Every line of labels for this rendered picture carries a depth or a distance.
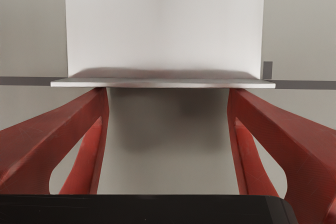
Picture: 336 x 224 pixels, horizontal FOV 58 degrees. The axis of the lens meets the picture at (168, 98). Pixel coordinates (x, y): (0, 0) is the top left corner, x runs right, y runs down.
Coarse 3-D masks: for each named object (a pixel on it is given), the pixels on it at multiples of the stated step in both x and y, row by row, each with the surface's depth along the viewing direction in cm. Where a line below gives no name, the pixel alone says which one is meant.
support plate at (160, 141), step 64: (0, 0) 13; (64, 0) 13; (320, 0) 13; (0, 64) 14; (64, 64) 14; (320, 64) 13; (0, 128) 14; (128, 128) 14; (192, 128) 14; (128, 192) 14; (192, 192) 14
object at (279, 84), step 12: (0, 84) 14; (12, 84) 14; (24, 84) 14; (36, 84) 14; (48, 84) 14; (276, 84) 14; (288, 84) 14; (300, 84) 14; (312, 84) 14; (324, 84) 14
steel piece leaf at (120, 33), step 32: (96, 0) 13; (128, 0) 13; (160, 0) 13; (192, 0) 13; (224, 0) 13; (256, 0) 13; (96, 32) 13; (128, 32) 13; (160, 32) 13; (192, 32) 13; (224, 32) 13; (256, 32) 13; (96, 64) 13; (128, 64) 13; (160, 64) 13; (192, 64) 13; (224, 64) 13; (256, 64) 13
